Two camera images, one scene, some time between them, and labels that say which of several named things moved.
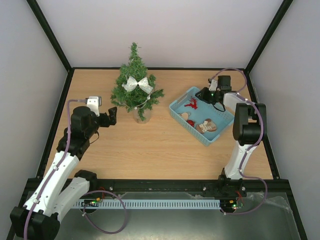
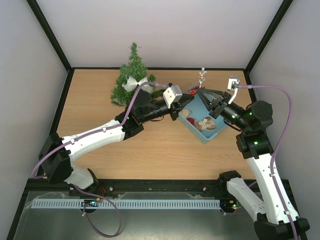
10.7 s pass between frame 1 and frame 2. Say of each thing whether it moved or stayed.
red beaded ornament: moved
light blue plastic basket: stayed
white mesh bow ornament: stayed
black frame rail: stayed
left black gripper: moved
